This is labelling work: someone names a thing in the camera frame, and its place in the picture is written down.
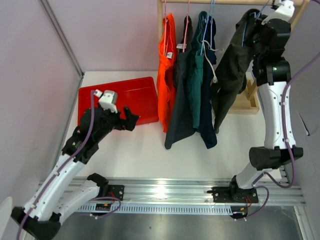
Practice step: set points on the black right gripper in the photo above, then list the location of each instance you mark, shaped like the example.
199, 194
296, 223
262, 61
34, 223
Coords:
257, 26

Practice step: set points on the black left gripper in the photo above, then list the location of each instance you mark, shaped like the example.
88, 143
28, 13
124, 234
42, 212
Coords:
128, 123

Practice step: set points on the olive green shorts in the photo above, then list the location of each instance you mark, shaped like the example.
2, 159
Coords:
232, 68

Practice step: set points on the light blue wire hanger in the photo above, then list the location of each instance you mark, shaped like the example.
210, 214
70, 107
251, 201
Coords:
258, 13

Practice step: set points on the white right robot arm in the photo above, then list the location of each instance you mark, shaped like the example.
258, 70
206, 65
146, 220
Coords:
272, 73

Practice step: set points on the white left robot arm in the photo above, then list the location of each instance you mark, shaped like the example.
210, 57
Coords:
43, 215

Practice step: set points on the dark grey shorts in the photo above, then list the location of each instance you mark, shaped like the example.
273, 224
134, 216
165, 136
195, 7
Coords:
181, 122

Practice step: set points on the blue hanger of teal shorts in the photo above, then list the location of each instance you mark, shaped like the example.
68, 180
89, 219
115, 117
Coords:
208, 29

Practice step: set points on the teal green shorts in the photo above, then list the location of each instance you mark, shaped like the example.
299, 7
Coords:
196, 62

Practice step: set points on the pink hanger of grey shorts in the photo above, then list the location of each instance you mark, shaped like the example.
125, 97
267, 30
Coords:
183, 46

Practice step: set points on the navy blue shorts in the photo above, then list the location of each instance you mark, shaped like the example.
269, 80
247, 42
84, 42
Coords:
206, 128

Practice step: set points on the orange shorts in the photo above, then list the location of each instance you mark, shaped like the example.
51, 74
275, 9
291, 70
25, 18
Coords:
165, 85

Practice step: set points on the pink hanger of orange shorts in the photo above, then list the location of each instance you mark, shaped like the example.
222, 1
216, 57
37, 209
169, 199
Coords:
169, 44

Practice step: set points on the red plastic tray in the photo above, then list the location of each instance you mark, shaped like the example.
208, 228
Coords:
138, 94

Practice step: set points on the wooden clothes rack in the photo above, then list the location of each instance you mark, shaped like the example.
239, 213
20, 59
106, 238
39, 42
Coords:
247, 102

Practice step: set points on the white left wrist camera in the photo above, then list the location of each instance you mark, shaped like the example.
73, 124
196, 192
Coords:
107, 100

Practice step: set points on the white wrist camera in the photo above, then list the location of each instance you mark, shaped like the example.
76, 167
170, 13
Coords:
107, 100
284, 11

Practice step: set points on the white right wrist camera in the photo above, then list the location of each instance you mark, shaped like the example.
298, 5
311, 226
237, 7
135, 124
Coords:
284, 11

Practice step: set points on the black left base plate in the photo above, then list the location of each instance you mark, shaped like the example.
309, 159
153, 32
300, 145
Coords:
113, 190

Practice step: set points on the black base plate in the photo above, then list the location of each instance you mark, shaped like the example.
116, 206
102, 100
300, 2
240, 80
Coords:
233, 195
113, 190

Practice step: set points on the slotted grey cable duct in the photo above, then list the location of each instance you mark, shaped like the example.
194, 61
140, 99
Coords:
175, 209

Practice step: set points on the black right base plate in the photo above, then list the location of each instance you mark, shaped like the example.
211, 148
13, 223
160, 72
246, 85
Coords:
233, 195

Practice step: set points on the aluminium mounting rail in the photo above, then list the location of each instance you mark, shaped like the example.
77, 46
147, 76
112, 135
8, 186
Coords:
193, 191

